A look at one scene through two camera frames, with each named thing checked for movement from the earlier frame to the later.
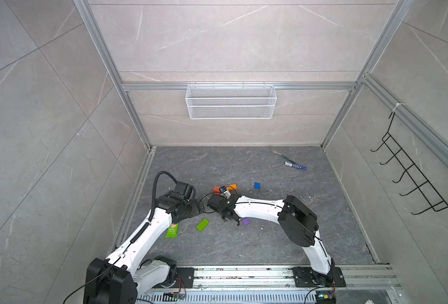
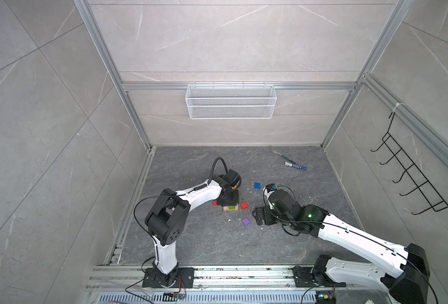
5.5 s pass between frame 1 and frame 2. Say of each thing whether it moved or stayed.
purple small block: stayed
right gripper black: moved
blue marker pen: stayed
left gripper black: moved
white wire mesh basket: stayed
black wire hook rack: stayed
